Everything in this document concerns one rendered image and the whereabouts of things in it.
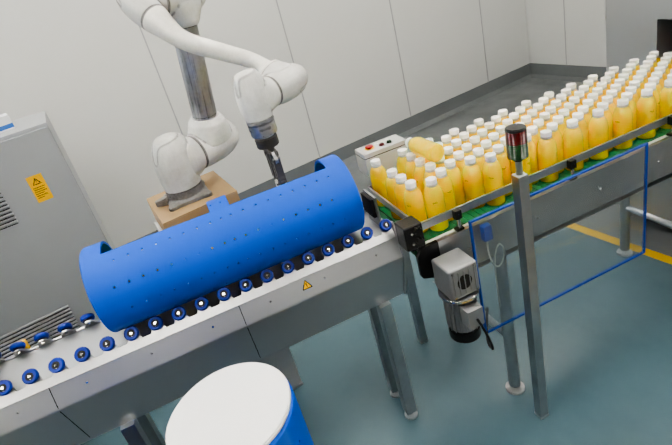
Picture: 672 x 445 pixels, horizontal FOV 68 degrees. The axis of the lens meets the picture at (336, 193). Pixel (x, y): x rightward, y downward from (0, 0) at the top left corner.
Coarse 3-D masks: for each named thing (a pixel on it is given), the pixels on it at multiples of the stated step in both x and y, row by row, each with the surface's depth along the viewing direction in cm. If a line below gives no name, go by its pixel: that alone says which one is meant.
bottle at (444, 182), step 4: (436, 176) 175; (440, 176) 174; (444, 176) 173; (448, 176) 175; (440, 180) 174; (444, 180) 174; (448, 180) 174; (440, 184) 174; (444, 184) 174; (448, 184) 174; (452, 184) 175; (444, 188) 174; (448, 188) 174; (452, 188) 175; (444, 192) 174; (448, 192) 175; (452, 192) 176; (444, 196) 175; (448, 196) 175; (452, 196) 176; (448, 200) 176; (452, 200) 177; (448, 204) 176; (452, 204) 177; (448, 208) 177; (448, 220) 179
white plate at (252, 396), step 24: (216, 384) 115; (240, 384) 113; (264, 384) 111; (288, 384) 110; (192, 408) 110; (216, 408) 108; (240, 408) 107; (264, 408) 105; (288, 408) 104; (168, 432) 105; (192, 432) 104; (216, 432) 102; (240, 432) 101; (264, 432) 99
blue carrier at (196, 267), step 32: (320, 160) 171; (288, 192) 160; (320, 192) 161; (352, 192) 163; (192, 224) 154; (224, 224) 154; (256, 224) 155; (288, 224) 158; (320, 224) 161; (352, 224) 167; (96, 256) 148; (128, 256) 148; (160, 256) 148; (192, 256) 150; (224, 256) 153; (256, 256) 157; (288, 256) 164; (96, 288) 144; (128, 288) 146; (160, 288) 149; (192, 288) 153; (128, 320) 150
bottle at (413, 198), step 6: (408, 192) 171; (414, 192) 171; (420, 192) 172; (408, 198) 171; (414, 198) 171; (420, 198) 171; (408, 204) 172; (414, 204) 171; (420, 204) 172; (408, 210) 174; (414, 210) 173; (420, 210) 173; (414, 216) 174; (420, 216) 174; (426, 216) 176
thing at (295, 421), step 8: (296, 400) 110; (296, 408) 108; (288, 416) 103; (296, 416) 106; (288, 424) 102; (296, 424) 106; (304, 424) 112; (280, 432) 100; (288, 432) 102; (296, 432) 105; (304, 432) 110; (272, 440) 99; (280, 440) 100; (288, 440) 102; (296, 440) 105; (304, 440) 109
